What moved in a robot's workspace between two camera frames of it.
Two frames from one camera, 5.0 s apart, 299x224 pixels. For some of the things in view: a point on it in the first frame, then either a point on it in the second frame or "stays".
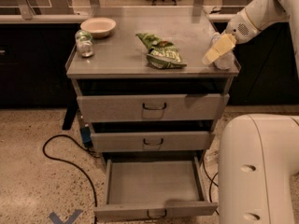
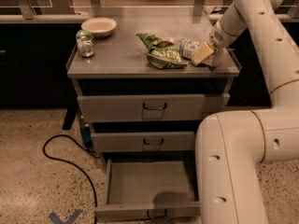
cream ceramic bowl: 98,26 stays
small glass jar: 85,43 stays
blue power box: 86,136 stays
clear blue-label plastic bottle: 227,60 -> 189,48
